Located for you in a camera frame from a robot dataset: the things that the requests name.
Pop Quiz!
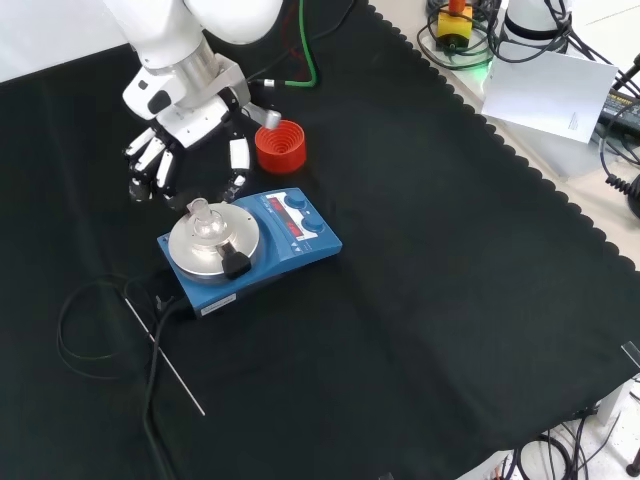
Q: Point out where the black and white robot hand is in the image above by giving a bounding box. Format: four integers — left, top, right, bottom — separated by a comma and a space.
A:
122, 88, 284, 212

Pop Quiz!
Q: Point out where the clear round-bottom flask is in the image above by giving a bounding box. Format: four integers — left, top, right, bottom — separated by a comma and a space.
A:
185, 197, 230, 240

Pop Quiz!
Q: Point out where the heater with blue base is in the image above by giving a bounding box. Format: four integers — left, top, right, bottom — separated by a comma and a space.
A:
156, 186, 344, 321

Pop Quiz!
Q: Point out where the thin metal probe rod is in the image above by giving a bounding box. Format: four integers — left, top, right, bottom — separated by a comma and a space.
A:
124, 298, 207, 417

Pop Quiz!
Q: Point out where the yellow stop button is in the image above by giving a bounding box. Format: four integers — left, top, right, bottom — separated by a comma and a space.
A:
435, 0, 474, 54

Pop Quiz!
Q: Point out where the black cloth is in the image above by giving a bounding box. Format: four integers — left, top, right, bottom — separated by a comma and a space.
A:
0, 9, 640, 480

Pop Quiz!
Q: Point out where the pale board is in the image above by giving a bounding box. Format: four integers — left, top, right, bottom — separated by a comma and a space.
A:
480, 47, 620, 146

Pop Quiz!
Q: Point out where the black power adapter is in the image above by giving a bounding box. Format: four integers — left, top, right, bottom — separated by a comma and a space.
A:
597, 87, 640, 134

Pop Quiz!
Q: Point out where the clear tape strip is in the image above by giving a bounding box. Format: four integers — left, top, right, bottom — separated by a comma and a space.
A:
620, 341, 640, 372

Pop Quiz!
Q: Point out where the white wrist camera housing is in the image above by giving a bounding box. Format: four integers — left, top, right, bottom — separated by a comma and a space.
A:
122, 67, 177, 121

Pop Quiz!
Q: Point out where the orange flask support ring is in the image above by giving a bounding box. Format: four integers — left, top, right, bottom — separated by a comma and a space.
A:
254, 119, 308, 175

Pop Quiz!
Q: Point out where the green cable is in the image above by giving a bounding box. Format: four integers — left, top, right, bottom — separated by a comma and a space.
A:
272, 0, 322, 90

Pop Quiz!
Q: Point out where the thick black power cable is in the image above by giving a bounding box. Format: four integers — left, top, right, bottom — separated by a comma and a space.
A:
142, 298, 187, 480

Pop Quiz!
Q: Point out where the thin black probe cable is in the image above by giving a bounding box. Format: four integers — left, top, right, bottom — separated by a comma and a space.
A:
56, 277, 166, 380

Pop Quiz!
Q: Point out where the black coiled cable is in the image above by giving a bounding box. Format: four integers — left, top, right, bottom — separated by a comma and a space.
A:
597, 124, 640, 221

